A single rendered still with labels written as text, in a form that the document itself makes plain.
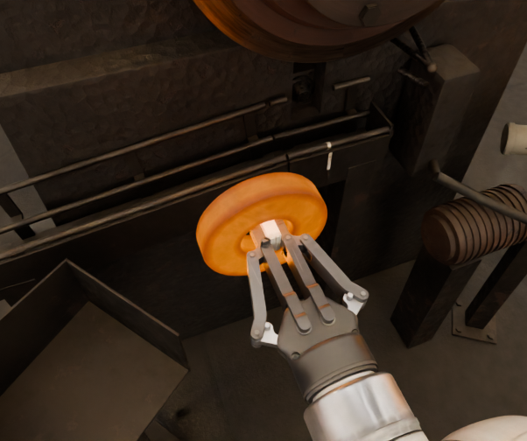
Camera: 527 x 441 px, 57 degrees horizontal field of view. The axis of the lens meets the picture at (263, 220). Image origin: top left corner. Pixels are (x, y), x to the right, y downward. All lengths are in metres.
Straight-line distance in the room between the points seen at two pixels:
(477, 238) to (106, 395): 0.73
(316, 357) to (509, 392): 1.09
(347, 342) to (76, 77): 0.52
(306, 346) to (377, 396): 0.08
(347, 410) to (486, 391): 1.06
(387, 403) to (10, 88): 0.61
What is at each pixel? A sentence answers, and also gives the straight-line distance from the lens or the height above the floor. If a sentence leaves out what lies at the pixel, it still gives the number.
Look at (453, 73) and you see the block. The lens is 0.90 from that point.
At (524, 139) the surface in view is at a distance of 1.00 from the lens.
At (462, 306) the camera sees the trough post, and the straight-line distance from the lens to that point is 1.55.
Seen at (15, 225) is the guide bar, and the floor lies 0.66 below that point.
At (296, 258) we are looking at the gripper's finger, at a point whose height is 0.85.
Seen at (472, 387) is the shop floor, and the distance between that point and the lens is 1.46.
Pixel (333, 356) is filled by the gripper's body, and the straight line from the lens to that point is 0.44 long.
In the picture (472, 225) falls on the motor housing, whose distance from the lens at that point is 1.03.
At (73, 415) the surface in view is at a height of 0.60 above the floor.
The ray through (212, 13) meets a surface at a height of 0.98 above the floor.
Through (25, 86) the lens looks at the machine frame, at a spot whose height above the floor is 0.87.
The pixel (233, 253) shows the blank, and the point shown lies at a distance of 0.56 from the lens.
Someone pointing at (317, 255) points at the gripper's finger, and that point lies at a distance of 0.52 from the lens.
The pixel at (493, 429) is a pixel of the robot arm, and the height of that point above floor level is 0.80.
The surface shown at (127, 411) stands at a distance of 0.73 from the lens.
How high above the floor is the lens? 1.28
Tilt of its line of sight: 51 degrees down
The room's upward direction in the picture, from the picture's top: straight up
